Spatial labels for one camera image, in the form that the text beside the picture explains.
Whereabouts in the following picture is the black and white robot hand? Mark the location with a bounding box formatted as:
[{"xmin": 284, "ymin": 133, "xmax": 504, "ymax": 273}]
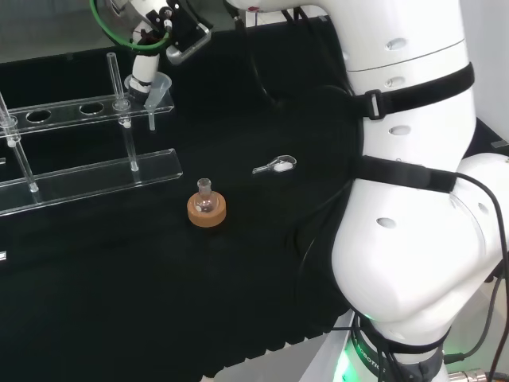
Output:
[{"xmin": 103, "ymin": 0, "xmax": 176, "ymax": 103}]

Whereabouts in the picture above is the translucent plastic funnel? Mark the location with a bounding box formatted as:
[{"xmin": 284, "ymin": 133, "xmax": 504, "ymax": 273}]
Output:
[{"xmin": 124, "ymin": 72, "xmax": 173, "ymax": 132}]

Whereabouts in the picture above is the clear acrylic funnel stand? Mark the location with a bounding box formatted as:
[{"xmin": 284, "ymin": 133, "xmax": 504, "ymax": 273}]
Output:
[{"xmin": 0, "ymin": 52, "xmax": 184, "ymax": 218}]

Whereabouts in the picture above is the glass weighing funnel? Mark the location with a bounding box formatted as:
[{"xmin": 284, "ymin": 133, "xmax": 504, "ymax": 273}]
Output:
[{"xmin": 252, "ymin": 154, "xmax": 297, "ymax": 176}]

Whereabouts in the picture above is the small round-bottom glass flask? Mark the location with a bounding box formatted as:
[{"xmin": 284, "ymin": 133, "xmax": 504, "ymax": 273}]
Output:
[{"xmin": 194, "ymin": 177, "xmax": 220, "ymax": 214}]

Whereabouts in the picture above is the black table cloth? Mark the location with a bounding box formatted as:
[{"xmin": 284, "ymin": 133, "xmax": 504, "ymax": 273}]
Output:
[{"xmin": 0, "ymin": 14, "xmax": 509, "ymax": 379}]

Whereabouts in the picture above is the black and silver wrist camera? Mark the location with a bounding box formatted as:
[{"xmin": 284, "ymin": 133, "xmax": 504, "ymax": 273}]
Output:
[{"xmin": 165, "ymin": 0, "xmax": 212, "ymax": 65}]

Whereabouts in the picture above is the cork ring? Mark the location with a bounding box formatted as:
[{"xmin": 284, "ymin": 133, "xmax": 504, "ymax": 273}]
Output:
[{"xmin": 186, "ymin": 192, "xmax": 227, "ymax": 228}]

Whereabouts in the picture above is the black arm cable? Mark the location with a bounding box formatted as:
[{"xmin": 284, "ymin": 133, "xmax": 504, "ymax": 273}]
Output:
[{"xmin": 445, "ymin": 170, "xmax": 509, "ymax": 382}]

